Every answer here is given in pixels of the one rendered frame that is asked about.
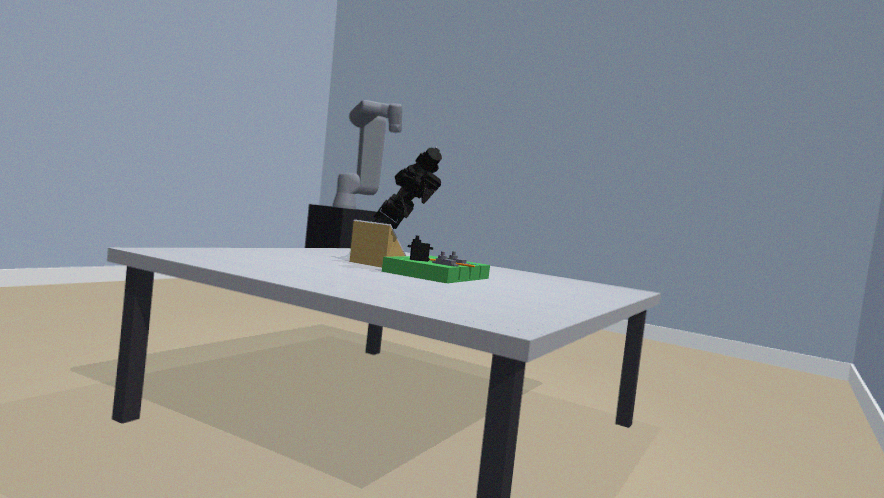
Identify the green flat deck plate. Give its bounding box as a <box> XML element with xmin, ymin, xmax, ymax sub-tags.
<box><xmin>382</xmin><ymin>251</ymin><xmax>490</xmax><ymax>283</ymax></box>

